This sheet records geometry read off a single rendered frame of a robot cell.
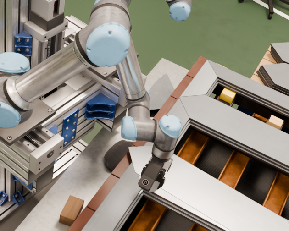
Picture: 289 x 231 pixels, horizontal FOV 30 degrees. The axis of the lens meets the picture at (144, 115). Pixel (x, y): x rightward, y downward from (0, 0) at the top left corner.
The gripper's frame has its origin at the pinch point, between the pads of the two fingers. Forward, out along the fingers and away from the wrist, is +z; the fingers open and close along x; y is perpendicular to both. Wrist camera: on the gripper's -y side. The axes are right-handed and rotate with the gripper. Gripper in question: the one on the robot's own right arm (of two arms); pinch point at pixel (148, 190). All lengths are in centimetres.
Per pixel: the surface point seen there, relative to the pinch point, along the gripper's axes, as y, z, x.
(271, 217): 16.7, 0.5, -44.0
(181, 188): 8.9, 0.7, -9.9
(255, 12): 287, 84, 24
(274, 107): 78, 2, -27
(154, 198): 0.4, 2.8, -3.0
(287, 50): 122, 0, -20
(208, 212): 4.6, 0.6, -22.6
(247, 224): 8.3, 0.6, -37.2
